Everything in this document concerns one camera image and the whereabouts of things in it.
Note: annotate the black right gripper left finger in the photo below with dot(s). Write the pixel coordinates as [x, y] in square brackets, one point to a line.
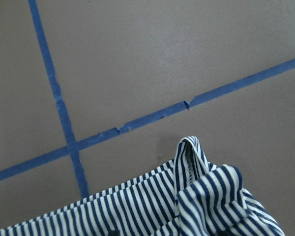
[114, 233]

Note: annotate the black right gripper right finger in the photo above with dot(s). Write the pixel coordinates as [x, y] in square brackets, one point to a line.
[222, 233]

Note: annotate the navy white striped polo shirt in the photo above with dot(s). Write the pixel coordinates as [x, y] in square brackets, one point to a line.
[187, 196]

